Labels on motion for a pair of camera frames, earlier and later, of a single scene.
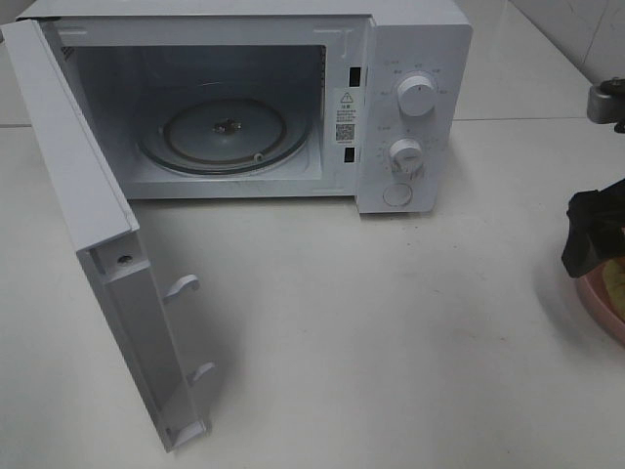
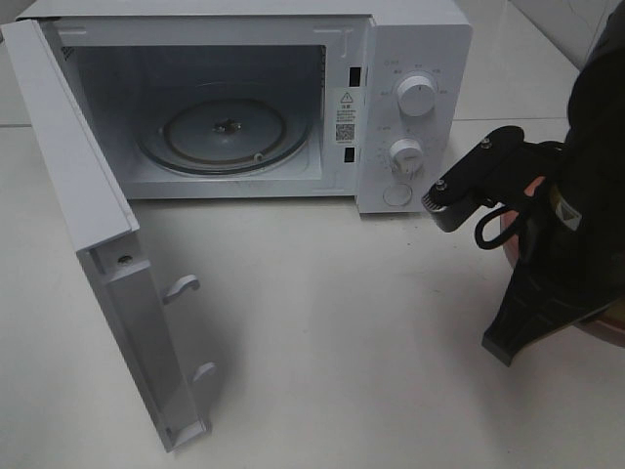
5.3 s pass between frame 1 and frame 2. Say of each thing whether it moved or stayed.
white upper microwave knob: stayed
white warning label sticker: stayed
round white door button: stayed
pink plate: moved
